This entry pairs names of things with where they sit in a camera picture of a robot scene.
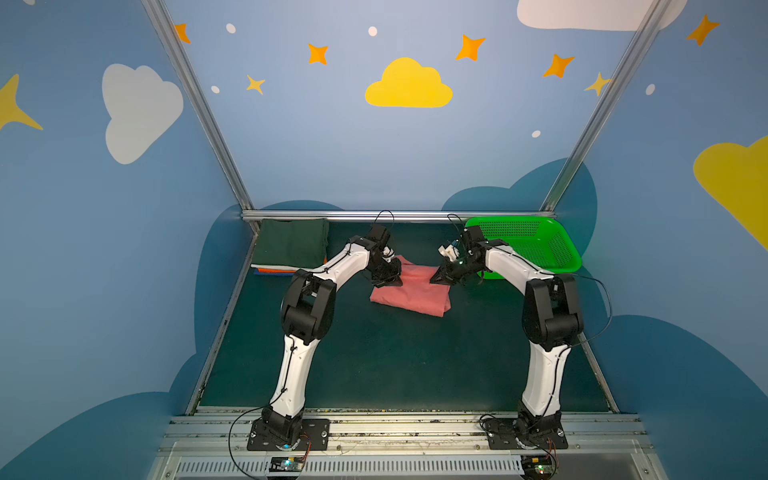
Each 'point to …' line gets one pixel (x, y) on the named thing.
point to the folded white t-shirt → (275, 267)
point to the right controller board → (537, 467)
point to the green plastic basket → (538, 240)
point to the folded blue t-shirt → (257, 272)
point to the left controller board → (286, 464)
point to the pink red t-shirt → (417, 292)
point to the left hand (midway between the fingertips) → (406, 280)
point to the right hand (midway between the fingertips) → (434, 277)
